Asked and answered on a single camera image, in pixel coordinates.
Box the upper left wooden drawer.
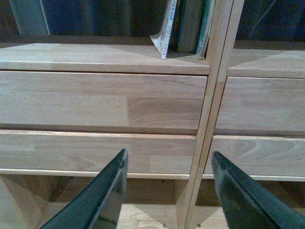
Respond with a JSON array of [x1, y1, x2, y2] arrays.
[[0, 71, 207, 130]]

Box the lower left wooden drawer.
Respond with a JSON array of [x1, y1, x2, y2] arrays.
[[0, 130, 196, 174]]

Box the white blue paperback book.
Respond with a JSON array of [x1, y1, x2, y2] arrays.
[[150, 0, 177, 60]]

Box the wooden drawer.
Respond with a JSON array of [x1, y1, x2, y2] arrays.
[[0, 130, 196, 174], [215, 77, 305, 135], [204, 135, 305, 177], [0, 71, 207, 130]]

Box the thin green-cover book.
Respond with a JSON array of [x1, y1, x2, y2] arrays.
[[196, 0, 215, 60]]

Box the light wooden bookshelf unit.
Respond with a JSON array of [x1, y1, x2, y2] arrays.
[[0, 0, 305, 229]]

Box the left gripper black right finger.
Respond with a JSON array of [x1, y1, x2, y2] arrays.
[[211, 151, 305, 229]]

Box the upper right wooden drawer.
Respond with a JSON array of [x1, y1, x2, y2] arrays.
[[215, 77, 305, 135]]

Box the dark curtain behind shelf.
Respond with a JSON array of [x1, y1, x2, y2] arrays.
[[0, 0, 305, 42]]

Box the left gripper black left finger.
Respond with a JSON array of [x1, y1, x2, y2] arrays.
[[41, 149, 128, 229]]

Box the lower right wooden drawer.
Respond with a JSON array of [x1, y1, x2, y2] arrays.
[[204, 135, 305, 177]]

